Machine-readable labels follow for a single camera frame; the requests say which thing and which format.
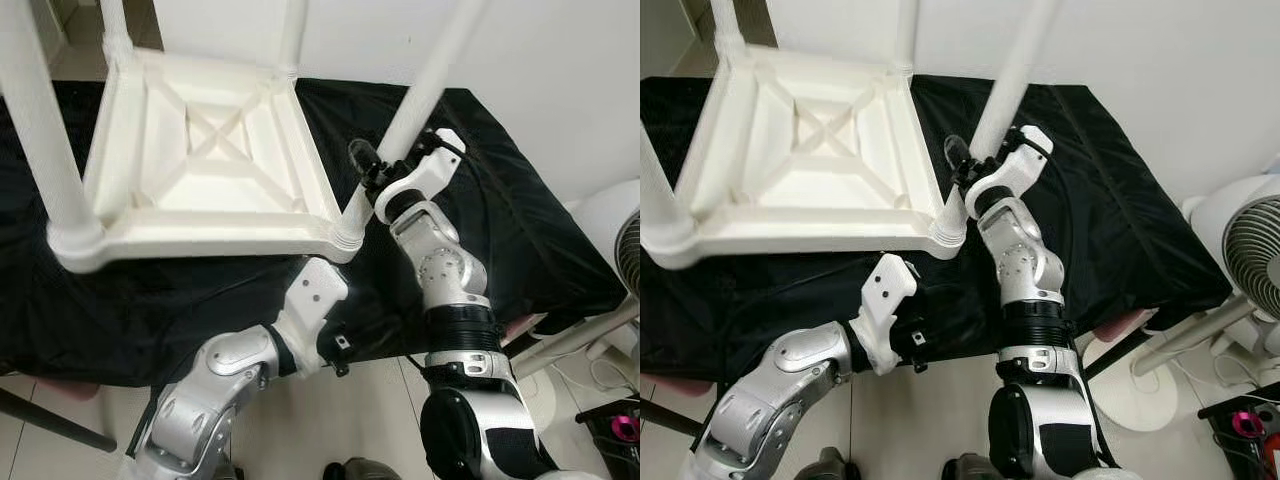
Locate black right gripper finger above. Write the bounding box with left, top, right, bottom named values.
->
left=348, top=138, right=386, bottom=181
left=943, top=135, right=976, bottom=181

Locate white plastic table top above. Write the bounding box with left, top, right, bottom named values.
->
left=645, top=45, right=966, bottom=271
left=45, top=48, right=366, bottom=273

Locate grey right robot foot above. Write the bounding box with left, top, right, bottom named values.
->
left=322, top=458, right=401, bottom=480
left=940, top=455, right=1001, bottom=480

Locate grey robot foot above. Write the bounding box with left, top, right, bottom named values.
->
left=940, top=455, right=1001, bottom=480
left=810, top=450, right=856, bottom=480
left=322, top=458, right=401, bottom=480

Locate black cloth table cover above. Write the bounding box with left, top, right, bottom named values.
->
left=0, top=78, right=631, bottom=386
left=640, top=75, right=1233, bottom=381

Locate grey left robot foot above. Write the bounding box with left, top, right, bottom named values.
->
left=810, top=450, right=856, bottom=480

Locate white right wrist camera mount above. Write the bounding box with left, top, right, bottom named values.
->
left=375, top=128, right=466, bottom=226
left=965, top=125, right=1054, bottom=221

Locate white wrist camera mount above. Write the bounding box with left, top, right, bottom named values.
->
left=275, top=257, right=351, bottom=379
left=965, top=125, right=1054, bottom=221
left=375, top=128, right=466, bottom=226
left=855, top=253, right=921, bottom=376

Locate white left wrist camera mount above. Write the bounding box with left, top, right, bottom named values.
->
left=275, top=257, right=351, bottom=379
left=855, top=253, right=921, bottom=376

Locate white pedestal fan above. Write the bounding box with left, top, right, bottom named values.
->
left=520, top=180, right=641, bottom=431
left=1085, top=175, right=1280, bottom=431

